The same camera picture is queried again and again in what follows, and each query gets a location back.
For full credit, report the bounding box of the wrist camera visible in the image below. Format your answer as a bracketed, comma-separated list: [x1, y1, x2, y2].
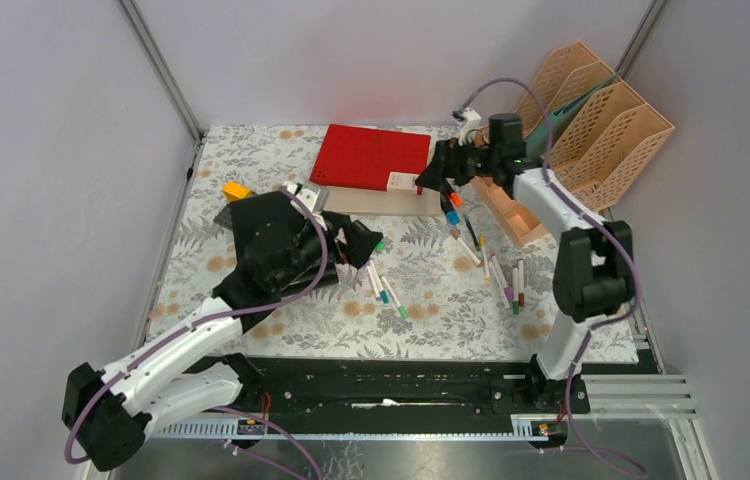
[452, 107, 481, 145]
[281, 181, 329, 214]

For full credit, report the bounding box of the black pen holder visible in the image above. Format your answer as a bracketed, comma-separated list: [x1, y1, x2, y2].
[212, 191, 321, 310]

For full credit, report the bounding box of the beige notebook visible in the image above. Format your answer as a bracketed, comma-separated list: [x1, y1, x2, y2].
[324, 186, 440, 216]

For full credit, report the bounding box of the green tip white pen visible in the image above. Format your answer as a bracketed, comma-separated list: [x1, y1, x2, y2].
[380, 275, 409, 320]

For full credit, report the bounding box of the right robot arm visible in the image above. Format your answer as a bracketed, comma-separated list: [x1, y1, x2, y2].
[415, 108, 638, 412]

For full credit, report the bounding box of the purple cable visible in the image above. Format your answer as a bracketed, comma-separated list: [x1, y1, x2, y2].
[63, 188, 331, 466]
[461, 76, 645, 480]

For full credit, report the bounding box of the teal tip white pen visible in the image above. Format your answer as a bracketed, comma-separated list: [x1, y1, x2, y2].
[366, 260, 389, 304]

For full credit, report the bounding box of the brown tip white pen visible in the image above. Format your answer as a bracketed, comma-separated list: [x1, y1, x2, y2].
[449, 228, 482, 266]

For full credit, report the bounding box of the yellow tip white pen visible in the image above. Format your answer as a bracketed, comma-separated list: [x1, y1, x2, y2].
[478, 235, 491, 283]

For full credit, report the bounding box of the orange cap marker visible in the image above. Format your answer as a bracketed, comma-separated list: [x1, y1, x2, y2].
[443, 187, 463, 210]

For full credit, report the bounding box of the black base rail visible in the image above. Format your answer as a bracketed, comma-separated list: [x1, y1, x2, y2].
[188, 354, 590, 436]

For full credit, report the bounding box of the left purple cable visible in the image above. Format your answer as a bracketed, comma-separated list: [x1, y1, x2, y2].
[63, 188, 331, 466]

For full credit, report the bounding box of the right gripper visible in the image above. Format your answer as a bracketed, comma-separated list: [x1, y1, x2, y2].
[414, 134, 499, 192]

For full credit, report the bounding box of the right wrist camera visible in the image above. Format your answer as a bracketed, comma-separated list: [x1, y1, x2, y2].
[452, 107, 481, 145]

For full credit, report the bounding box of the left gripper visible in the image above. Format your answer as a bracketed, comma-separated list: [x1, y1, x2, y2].
[272, 210, 382, 291]

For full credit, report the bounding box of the left aluminium frame post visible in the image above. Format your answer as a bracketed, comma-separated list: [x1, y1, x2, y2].
[116, 0, 207, 142]

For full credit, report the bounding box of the peach file organizer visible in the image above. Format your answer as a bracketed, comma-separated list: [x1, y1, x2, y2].
[467, 41, 676, 250]

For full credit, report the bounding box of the floral table mat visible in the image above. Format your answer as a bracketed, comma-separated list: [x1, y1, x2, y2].
[147, 125, 558, 361]

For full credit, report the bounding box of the right aluminium frame post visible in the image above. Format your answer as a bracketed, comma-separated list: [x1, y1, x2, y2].
[615, 0, 672, 79]

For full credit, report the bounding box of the red notebook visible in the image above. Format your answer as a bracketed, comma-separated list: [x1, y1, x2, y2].
[310, 124, 431, 195]

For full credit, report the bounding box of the dark red tip pen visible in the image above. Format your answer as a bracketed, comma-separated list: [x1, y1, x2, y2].
[516, 259, 525, 309]

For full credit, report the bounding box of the blue cap marker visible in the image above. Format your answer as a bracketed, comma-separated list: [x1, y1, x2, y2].
[440, 193, 461, 226]

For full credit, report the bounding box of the green tip pen right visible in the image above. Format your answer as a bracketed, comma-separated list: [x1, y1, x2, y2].
[511, 266, 521, 316]

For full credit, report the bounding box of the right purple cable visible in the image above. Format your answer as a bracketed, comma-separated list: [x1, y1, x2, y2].
[461, 76, 645, 480]

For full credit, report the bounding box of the dark thin pen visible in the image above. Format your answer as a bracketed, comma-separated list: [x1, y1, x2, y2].
[460, 213, 481, 253]

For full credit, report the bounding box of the teal folder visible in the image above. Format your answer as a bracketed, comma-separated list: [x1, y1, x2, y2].
[526, 73, 619, 156]

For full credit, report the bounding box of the aluminium frame post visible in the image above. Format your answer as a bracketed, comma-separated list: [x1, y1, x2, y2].
[615, 0, 672, 79]
[116, 0, 207, 142]

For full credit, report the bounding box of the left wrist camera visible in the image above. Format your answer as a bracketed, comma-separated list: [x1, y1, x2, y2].
[281, 181, 329, 214]

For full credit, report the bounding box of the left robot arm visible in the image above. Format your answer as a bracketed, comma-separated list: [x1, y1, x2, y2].
[61, 212, 383, 471]

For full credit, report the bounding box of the yellow block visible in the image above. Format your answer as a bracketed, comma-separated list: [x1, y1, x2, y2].
[222, 181, 254, 203]

